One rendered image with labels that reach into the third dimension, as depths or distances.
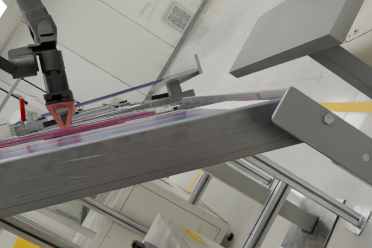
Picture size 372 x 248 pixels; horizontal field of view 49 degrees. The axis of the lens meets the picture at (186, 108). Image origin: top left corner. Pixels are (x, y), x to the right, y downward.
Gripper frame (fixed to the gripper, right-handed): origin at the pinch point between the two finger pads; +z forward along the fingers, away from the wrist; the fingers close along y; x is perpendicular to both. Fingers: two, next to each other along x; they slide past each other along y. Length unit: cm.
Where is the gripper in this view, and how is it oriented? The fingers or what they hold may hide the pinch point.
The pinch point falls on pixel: (65, 128)
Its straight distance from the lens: 108.6
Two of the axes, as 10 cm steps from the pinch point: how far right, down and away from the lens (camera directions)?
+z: 1.9, 9.8, 0.5
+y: 2.2, 0.0, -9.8
